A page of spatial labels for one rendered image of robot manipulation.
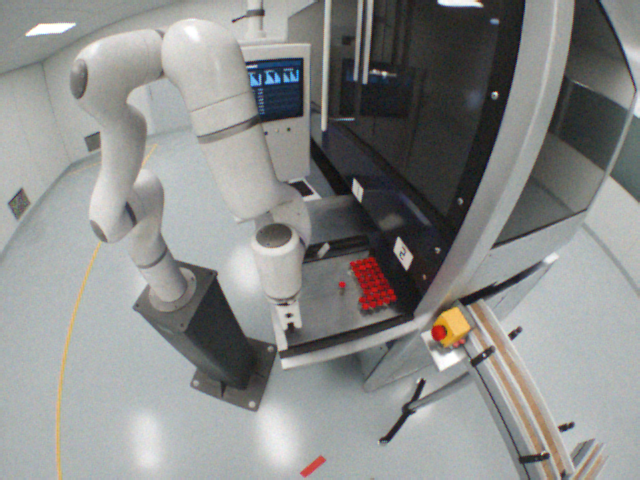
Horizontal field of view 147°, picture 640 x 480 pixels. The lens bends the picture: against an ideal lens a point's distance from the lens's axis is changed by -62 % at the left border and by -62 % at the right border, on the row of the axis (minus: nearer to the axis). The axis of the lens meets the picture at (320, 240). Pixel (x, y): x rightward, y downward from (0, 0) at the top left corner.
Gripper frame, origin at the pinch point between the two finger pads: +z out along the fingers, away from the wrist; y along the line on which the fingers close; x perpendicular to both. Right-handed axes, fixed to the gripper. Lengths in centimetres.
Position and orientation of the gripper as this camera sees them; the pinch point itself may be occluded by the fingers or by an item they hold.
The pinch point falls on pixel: (289, 323)
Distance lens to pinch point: 67.6
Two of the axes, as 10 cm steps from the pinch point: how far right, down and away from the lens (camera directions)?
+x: -9.6, 1.9, -2.2
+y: -2.9, -6.6, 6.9
